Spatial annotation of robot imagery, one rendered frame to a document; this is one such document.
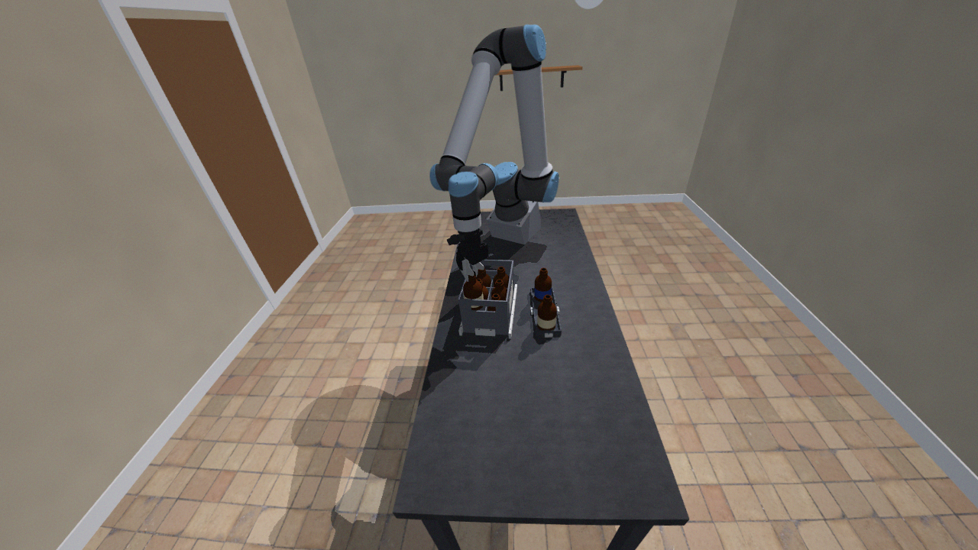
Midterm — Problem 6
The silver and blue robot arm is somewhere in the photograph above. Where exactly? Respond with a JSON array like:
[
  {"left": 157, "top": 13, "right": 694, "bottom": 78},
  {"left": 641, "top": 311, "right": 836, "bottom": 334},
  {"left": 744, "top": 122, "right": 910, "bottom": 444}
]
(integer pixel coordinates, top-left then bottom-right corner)
[{"left": 429, "top": 24, "right": 559, "bottom": 232}]

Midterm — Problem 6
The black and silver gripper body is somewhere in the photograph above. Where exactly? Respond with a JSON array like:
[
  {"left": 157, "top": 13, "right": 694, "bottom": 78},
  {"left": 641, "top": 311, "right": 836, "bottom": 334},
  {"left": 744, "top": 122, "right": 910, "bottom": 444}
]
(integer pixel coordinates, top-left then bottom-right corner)
[{"left": 457, "top": 229, "right": 488, "bottom": 266}]

